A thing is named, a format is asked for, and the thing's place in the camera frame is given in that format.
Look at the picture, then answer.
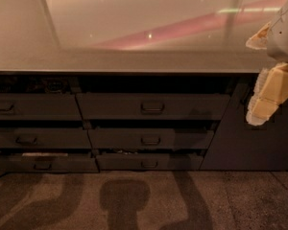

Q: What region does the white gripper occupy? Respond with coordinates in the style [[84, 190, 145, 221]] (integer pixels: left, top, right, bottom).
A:
[[246, 0, 288, 126]]

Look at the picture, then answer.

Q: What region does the grey drawer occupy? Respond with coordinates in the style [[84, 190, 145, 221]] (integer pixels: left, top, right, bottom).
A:
[[0, 128, 91, 149], [88, 128, 214, 150], [0, 94, 81, 121], [76, 93, 230, 120], [96, 153, 204, 171], [0, 153, 99, 173]]

